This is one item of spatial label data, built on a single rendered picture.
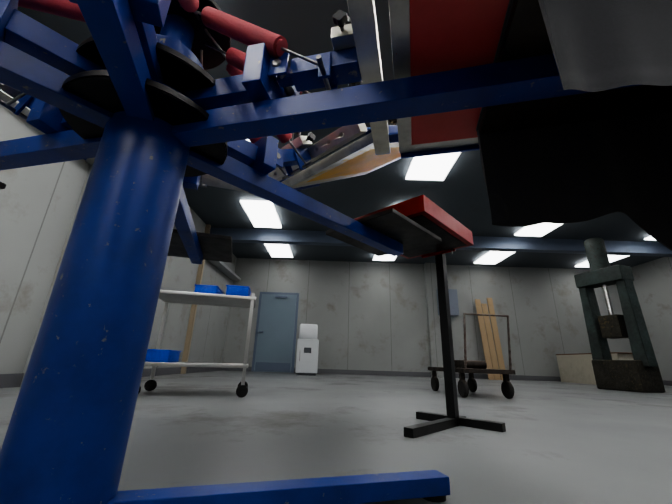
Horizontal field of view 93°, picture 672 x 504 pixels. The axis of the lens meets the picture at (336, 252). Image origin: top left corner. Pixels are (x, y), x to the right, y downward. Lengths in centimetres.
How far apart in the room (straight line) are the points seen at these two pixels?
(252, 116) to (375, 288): 884
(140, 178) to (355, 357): 864
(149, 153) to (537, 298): 1079
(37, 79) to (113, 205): 32
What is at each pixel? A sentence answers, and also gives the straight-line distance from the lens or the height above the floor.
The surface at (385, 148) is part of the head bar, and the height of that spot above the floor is 99.
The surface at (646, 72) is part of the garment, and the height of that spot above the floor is 67.
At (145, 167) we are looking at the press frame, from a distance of 90.
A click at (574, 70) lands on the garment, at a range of 58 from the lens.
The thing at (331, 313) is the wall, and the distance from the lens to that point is 932.
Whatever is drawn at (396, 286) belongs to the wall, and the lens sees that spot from 965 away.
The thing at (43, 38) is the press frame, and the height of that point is 98.
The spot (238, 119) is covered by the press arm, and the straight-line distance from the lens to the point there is 88.
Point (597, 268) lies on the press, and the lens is 787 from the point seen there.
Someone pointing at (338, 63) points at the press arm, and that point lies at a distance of 89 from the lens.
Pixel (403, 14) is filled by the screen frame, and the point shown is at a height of 95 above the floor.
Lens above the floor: 32
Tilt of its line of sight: 19 degrees up
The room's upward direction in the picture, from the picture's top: 2 degrees clockwise
